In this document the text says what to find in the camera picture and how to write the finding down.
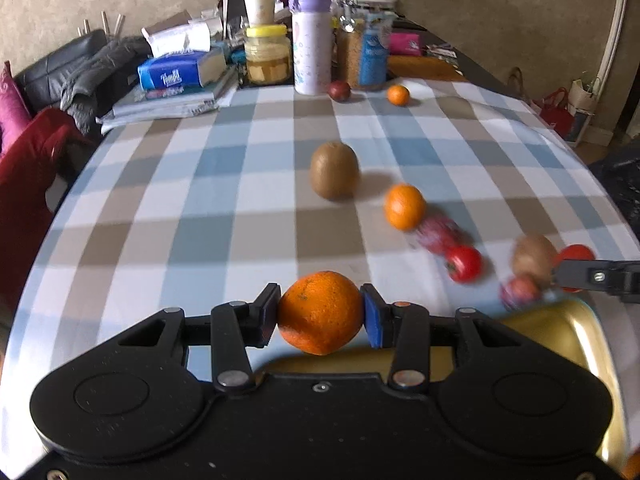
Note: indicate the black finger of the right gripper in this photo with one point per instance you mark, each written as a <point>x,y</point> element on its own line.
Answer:
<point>618,279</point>

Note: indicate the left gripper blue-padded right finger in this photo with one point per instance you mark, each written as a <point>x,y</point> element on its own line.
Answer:
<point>405,328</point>

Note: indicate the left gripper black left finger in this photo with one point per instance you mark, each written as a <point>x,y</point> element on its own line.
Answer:
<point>234,326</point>

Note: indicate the red tomato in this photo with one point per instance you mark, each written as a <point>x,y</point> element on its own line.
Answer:
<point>574,252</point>
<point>464,264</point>

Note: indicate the orange mandarin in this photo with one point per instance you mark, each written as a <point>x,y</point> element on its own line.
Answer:
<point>404,207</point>
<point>320,313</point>

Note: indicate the red plum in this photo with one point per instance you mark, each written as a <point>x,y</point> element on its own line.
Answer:
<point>518,292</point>
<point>439,234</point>

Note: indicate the kiwi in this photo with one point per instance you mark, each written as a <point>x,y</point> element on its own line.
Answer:
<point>533,255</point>
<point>334,171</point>

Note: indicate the gold metal tray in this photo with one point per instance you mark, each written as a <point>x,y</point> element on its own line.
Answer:
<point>569,327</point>

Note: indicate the red plum by tray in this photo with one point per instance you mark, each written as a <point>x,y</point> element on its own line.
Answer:
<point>518,292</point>

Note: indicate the black puffer jacket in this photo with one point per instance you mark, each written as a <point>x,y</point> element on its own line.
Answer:
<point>619,174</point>

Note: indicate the checkered tablecloth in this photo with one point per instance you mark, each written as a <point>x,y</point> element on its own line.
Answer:
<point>200,211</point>

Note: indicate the red shopping bag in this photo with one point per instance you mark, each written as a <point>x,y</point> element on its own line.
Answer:
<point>554,112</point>

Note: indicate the white paper bag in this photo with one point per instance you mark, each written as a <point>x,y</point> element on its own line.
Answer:
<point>581,103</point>

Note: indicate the far small mandarin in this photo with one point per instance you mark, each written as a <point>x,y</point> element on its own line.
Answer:
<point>398,95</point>

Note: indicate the stack of books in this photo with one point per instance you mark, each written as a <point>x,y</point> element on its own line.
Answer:
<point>179,102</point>

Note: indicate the far dark plum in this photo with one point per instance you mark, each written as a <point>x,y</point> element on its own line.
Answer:
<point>339,91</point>

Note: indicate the blue tissue pack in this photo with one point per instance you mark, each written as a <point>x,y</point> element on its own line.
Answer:
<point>187,69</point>

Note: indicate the wooden cutting board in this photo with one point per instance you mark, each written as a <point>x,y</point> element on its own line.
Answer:
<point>404,66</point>

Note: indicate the yellow lid honey jar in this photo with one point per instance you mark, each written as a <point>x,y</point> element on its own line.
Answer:
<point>268,54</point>

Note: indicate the pink pouch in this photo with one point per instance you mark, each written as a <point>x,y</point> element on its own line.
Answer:
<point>405,44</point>

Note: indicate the magenta cushion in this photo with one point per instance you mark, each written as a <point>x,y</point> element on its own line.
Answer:
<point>14,114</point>

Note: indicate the black leather sofa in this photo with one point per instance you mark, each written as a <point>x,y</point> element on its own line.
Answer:
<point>42,82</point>

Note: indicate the glass cereal jar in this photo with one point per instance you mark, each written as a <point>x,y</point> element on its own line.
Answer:
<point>363,41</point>

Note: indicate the white purple thermos bottle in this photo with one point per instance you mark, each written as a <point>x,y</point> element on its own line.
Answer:
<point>312,45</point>

